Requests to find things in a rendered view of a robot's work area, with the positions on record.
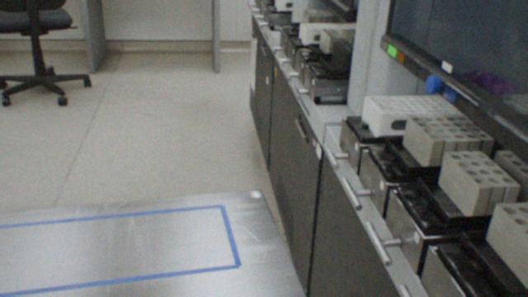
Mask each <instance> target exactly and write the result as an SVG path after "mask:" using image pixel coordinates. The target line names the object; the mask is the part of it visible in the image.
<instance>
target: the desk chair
mask: <svg viewBox="0 0 528 297"><path fill-rule="evenodd" d="M66 2H67V0H0V34H15V33H21V35H22V36H30V37H31V46H32V54H33V60H34V62H33V64H34V70H35V74H3V75H0V91H3V90H4V89H6V87H7V86H8V83H7V81H15V82H22V83H20V84H17V85H16V86H14V87H10V89H8V90H6V91H4V92H2V105H3V106H7V104H8V106H11V105H12V103H11V98H10V96H12V95H15V94H17V93H19V92H24V91H26V90H29V89H32V88H34V87H38V86H39V85H42V87H44V88H46V89H48V90H50V91H52V92H53V93H55V94H57V95H59V96H61V97H58V105H59V106H62V105H64V106H67V105H68V98H67V97H64V96H65V92H64V90H62V89H61V88H60V87H58V86H57V85H55V82H63V81H71V80H79V79H83V85H84V88H87V86H88V87H92V83H91V79H90V78H89V74H88V73H69V74H56V73H55V71H54V66H49V67H48V68H46V67H45V61H44V56H43V52H42V48H41V45H40V36H43V35H48V34H49V31H62V30H67V29H77V28H78V27H77V26H71V25H72V24H73V19H72V17H71V16H70V15H69V14H68V13H67V12H66V10H65V9H63V8H62V6H64V4H65V3H66Z"/></svg>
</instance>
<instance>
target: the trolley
mask: <svg viewBox="0 0 528 297"><path fill-rule="evenodd" d="M0 297H307V296H306V294H305V292H304V289H303V286H302V285H301V283H300V280H299V277H298V275H297V273H296V271H295V268H294V266H293V263H292V261H291V260H290V256H289V254H288V252H287V250H286V248H285V244H284V243H283V240H282V237H281V234H280V232H279V230H278V228H277V226H276V222H275V220H274V219H273V216H272V214H271V211H270V209H269V207H268V204H267V202H266V199H265V197H264V195H263V193H262V190H261V189H257V190H247V191H230V192H220V193H210V194H201V195H192V196H174V197H164V198H154V199H145V200H128V201H117V202H107V203H98V204H88V205H70V206H61V207H51V208H42V209H33V210H14V211H5V212H0Z"/></svg>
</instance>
